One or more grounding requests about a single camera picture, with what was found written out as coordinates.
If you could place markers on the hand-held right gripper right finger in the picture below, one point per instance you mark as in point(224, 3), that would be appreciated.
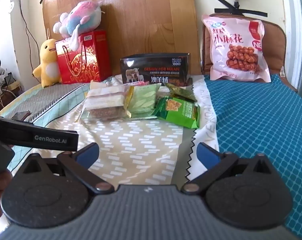
point(207, 155)

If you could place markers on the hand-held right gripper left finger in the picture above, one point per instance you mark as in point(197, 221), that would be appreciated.
point(87, 153)

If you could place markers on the green cracker packet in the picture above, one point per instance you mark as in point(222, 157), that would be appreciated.
point(178, 112)

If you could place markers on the clear packet of brown cakes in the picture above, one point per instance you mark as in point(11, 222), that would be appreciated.
point(106, 102)

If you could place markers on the olive green snack packet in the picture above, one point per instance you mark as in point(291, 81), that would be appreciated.
point(182, 92)

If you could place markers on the light green snack packet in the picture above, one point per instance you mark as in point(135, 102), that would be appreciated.
point(143, 100)

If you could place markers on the black printed cardboard box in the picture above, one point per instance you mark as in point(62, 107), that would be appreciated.
point(156, 68)

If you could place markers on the person's left hand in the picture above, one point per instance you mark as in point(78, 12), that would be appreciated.
point(0, 195)

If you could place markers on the white zigzag-edged cloth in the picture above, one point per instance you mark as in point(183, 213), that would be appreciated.
point(206, 120)

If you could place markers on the beige patterned cloth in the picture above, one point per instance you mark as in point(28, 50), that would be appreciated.
point(141, 142)

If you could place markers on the yellow duck plush toy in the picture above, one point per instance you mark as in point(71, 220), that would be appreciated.
point(47, 65)

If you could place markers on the red gift bag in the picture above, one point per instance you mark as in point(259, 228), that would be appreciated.
point(83, 57)

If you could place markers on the large pink snack bag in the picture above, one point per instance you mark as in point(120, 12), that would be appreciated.
point(237, 47)

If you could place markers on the pink and blue plush toy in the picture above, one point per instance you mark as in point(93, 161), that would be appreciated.
point(78, 17)

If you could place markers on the brown cushion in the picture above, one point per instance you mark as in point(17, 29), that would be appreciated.
point(275, 45)

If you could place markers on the wooden headboard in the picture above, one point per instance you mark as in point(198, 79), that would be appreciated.
point(146, 22)

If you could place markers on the black tape strips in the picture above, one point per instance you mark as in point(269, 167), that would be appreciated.
point(237, 11)

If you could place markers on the white wall hook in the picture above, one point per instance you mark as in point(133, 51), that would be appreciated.
point(11, 5)

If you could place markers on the white window frame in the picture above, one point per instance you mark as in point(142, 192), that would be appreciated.
point(299, 30)

